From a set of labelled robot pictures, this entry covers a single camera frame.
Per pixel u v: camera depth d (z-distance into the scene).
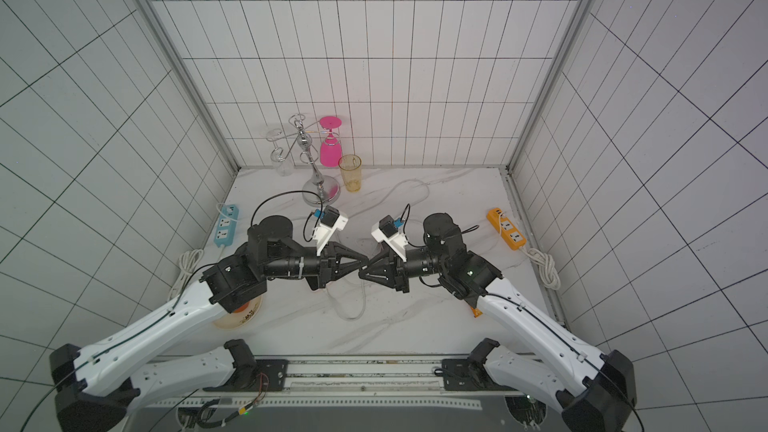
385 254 0.59
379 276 0.59
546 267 0.88
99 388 0.39
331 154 1.01
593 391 0.38
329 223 0.54
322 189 1.10
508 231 0.95
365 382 0.73
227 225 1.00
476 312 0.82
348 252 0.61
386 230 0.55
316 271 0.55
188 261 0.92
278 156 0.86
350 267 0.59
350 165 1.01
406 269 0.56
